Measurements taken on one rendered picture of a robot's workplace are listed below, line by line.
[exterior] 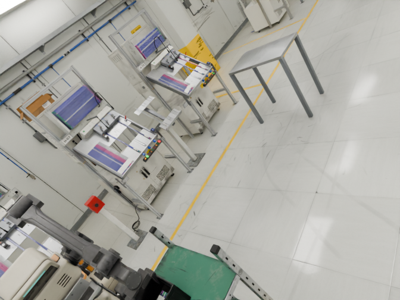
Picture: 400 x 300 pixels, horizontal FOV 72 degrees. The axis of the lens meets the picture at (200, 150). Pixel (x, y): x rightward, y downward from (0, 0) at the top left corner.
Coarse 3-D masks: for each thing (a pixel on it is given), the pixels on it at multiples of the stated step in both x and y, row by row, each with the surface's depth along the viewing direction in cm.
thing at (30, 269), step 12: (24, 252) 123; (36, 252) 124; (12, 264) 121; (24, 264) 120; (36, 264) 120; (48, 264) 122; (12, 276) 118; (24, 276) 118; (36, 276) 118; (48, 276) 126; (0, 288) 115; (12, 288) 115; (24, 288) 115; (36, 288) 122
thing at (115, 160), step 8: (96, 144) 322; (104, 144) 323; (96, 152) 317; (104, 152) 318; (112, 152) 319; (104, 160) 312; (112, 160) 313; (120, 160) 314; (128, 160) 315; (112, 168) 308; (120, 168) 309
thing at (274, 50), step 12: (288, 36) 288; (264, 48) 306; (276, 48) 284; (288, 48) 273; (300, 48) 292; (240, 60) 325; (252, 60) 301; (264, 60) 280; (288, 72) 273; (312, 72) 305; (264, 84) 355; (300, 96) 288; (252, 108) 339
